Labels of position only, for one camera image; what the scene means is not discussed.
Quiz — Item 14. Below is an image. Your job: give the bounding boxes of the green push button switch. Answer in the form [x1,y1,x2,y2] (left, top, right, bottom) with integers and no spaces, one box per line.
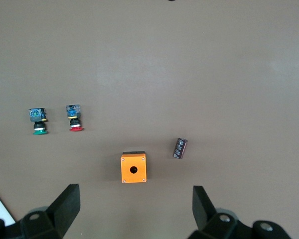
[28,107,48,135]

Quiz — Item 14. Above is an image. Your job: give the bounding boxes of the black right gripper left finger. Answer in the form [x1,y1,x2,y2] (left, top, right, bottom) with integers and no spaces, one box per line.
[18,184,80,239]

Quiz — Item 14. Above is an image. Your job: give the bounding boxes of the orange button enclosure box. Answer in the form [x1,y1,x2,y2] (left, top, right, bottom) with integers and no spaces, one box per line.
[120,151,148,184]

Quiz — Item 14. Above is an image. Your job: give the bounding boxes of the red push button switch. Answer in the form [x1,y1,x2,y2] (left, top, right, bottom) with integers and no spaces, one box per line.
[65,104,85,132]

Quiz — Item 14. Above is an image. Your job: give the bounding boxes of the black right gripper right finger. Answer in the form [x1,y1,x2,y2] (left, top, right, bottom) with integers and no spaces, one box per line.
[188,185,252,239]

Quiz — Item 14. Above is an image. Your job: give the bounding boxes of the small black connector block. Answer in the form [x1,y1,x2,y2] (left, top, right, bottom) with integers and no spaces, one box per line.
[173,137,189,159]

